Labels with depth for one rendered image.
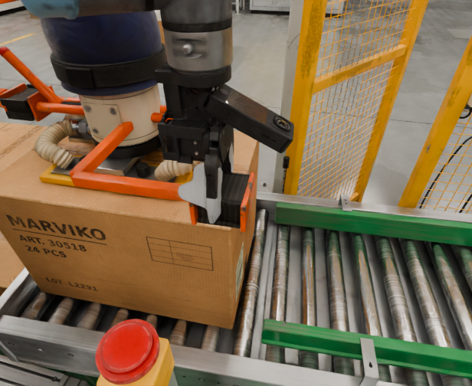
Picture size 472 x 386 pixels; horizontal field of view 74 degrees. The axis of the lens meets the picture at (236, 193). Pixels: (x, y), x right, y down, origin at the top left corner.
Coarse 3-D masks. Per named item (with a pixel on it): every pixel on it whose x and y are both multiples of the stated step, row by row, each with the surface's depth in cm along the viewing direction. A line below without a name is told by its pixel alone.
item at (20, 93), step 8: (16, 88) 77; (24, 88) 79; (32, 88) 80; (0, 96) 73; (8, 96) 75; (16, 96) 75; (24, 96) 75; (32, 96) 73; (40, 96) 75; (8, 104) 73; (16, 104) 73; (24, 104) 72; (32, 104) 73; (8, 112) 75; (16, 112) 75; (24, 112) 75; (32, 112) 74; (40, 112) 76; (48, 112) 78; (32, 120) 75; (40, 120) 76
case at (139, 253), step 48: (240, 144) 87; (0, 192) 71; (48, 192) 71; (96, 192) 71; (48, 240) 78; (96, 240) 74; (144, 240) 70; (192, 240) 67; (240, 240) 79; (48, 288) 94; (96, 288) 88; (144, 288) 83; (192, 288) 78; (240, 288) 94
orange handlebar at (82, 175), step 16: (64, 96) 77; (64, 112) 74; (80, 112) 73; (160, 112) 73; (128, 128) 66; (112, 144) 61; (96, 160) 56; (80, 176) 52; (96, 176) 52; (112, 176) 52; (128, 192) 51; (144, 192) 50; (160, 192) 50; (176, 192) 49
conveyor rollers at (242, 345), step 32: (256, 224) 120; (288, 224) 120; (256, 256) 108; (288, 256) 109; (352, 256) 111; (384, 256) 108; (416, 256) 108; (256, 288) 99; (416, 288) 100; (448, 288) 99; (64, 320) 91; (96, 320) 91; (160, 320) 92; (416, 384) 77; (448, 384) 78
